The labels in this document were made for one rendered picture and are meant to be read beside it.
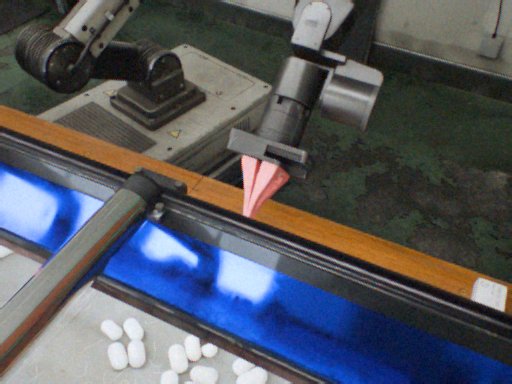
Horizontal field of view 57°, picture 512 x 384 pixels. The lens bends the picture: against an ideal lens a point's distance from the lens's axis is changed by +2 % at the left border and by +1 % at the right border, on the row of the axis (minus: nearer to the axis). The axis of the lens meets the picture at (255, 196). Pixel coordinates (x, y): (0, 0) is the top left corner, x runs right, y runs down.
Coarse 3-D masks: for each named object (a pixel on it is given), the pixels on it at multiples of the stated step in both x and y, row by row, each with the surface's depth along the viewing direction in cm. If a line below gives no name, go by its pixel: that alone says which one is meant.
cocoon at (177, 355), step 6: (174, 348) 57; (180, 348) 57; (168, 354) 57; (174, 354) 56; (180, 354) 56; (174, 360) 56; (180, 360) 56; (186, 360) 56; (174, 366) 56; (180, 366) 56; (186, 366) 56; (180, 372) 56
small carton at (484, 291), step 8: (480, 280) 61; (488, 280) 61; (480, 288) 60; (488, 288) 60; (496, 288) 60; (504, 288) 60; (472, 296) 61; (480, 296) 59; (488, 296) 59; (496, 296) 59; (504, 296) 59; (488, 304) 58; (496, 304) 58; (504, 304) 58
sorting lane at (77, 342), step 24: (0, 264) 68; (24, 264) 68; (0, 288) 65; (72, 312) 63; (96, 312) 63; (120, 312) 63; (144, 312) 63; (48, 336) 60; (72, 336) 60; (96, 336) 60; (144, 336) 60; (168, 336) 60; (48, 360) 58; (72, 360) 58; (96, 360) 58; (168, 360) 58; (216, 360) 58
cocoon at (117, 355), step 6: (114, 348) 57; (120, 348) 57; (108, 354) 57; (114, 354) 56; (120, 354) 56; (126, 354) 57; (114, 360) 56; (120, 360) 56; (126, 360) 57; (114, 366) 56; (120, 366) 56
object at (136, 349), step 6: (132, 342) 58; (138, 342) 58; (132, 348) 57; (138, 348) 57; (144, 348) 58; (132, 354) 57; (138, 354) 56; (144, 354) 57; (132, 360) 56; (138, 360) 56; (144, 360) 57; (132, 366) 57; (138, 366) 56
